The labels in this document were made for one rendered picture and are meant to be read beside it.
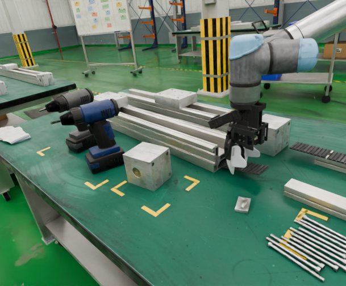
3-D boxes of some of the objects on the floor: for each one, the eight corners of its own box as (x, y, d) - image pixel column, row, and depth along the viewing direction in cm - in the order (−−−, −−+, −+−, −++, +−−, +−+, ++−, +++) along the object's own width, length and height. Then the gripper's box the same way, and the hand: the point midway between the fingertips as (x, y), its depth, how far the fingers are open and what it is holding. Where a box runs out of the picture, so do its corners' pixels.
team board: (82, 77, 653) (59, -13, 567) (95, 72, 693) (75, -12, 607) (134, 77, 595) (117, -23, 509) (144, 72, 636) (130, -21, 549)
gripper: (248, 111, 59) (246, 187, 68) (275, 97, 66) (269, 168, 75) (218, 105, 65) (220, 176, 74) (245, 92, 72) (244, 159, 81)
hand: (236, 164), depth 76 cm, fingers closed on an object, 5 cm apart
